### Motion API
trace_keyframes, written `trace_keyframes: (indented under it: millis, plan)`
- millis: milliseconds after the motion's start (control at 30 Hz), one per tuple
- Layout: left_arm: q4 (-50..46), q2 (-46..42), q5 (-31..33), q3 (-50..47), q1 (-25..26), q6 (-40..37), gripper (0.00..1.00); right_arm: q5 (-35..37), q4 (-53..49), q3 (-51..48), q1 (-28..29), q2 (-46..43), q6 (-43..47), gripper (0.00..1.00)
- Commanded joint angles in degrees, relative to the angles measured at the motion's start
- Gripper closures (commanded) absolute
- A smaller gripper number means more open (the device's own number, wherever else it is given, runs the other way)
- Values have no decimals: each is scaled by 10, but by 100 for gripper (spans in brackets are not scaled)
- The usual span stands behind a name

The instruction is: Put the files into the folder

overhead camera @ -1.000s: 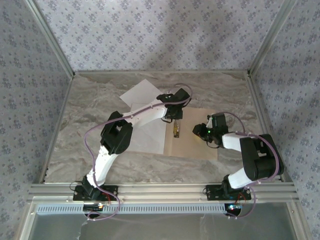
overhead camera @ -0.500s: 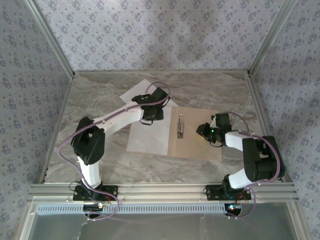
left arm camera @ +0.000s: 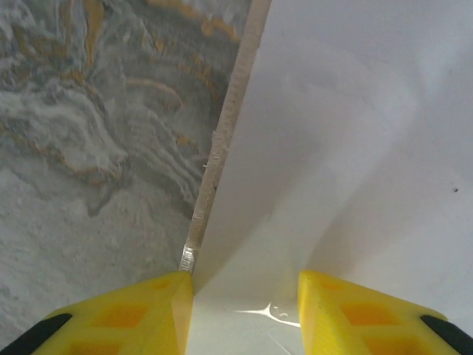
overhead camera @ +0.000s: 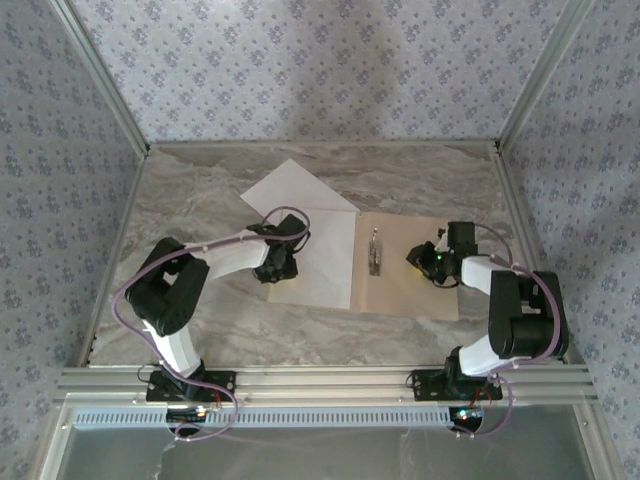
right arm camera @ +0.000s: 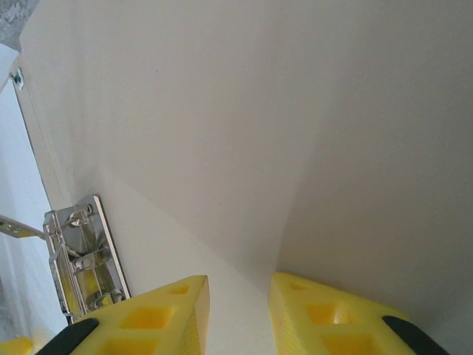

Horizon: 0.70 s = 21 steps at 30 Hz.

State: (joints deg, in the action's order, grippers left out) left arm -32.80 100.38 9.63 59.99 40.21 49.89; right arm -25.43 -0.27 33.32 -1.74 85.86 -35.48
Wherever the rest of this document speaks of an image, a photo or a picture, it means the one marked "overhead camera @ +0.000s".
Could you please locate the grey metal plate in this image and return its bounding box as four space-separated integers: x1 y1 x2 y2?
37 404 609 480

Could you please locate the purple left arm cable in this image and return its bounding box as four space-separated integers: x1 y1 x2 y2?
110 204 312 444

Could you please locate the thin aluminium table edge rail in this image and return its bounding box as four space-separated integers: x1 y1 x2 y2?
144 139 501 150

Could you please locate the tan paper folder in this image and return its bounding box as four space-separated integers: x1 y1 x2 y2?
267 207 460 321

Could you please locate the grey slotted cable duct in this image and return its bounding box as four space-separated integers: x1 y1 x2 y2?
71 408 455 431

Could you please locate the wide aluminium side rail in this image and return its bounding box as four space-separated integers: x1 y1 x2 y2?
492 144 577 366

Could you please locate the aluminium frame rail with arm bases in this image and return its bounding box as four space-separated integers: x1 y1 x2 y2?
53 363 600 407

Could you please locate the aluminium frame post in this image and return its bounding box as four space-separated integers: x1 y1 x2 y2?
49 0 152 154
493 0 597 154

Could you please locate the metal folder clip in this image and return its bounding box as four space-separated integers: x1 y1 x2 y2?
368 227 385 277

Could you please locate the white paper sheet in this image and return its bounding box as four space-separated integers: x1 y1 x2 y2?
269 208 359 310
239 158 362 226

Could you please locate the circuit board with lights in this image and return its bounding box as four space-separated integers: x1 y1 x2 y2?
166 405 210 425
448 405 487 432

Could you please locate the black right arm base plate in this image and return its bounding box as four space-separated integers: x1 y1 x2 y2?
409 367 504 404

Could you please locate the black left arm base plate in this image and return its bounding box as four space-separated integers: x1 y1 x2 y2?
144 368 238 404

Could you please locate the thin aluminium side rail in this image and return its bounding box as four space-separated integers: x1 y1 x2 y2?
74 144 152 370

